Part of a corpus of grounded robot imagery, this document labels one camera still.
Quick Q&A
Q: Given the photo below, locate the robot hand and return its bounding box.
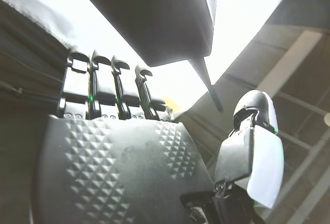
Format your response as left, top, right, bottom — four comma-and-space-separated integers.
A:
33, 50, 284, 224

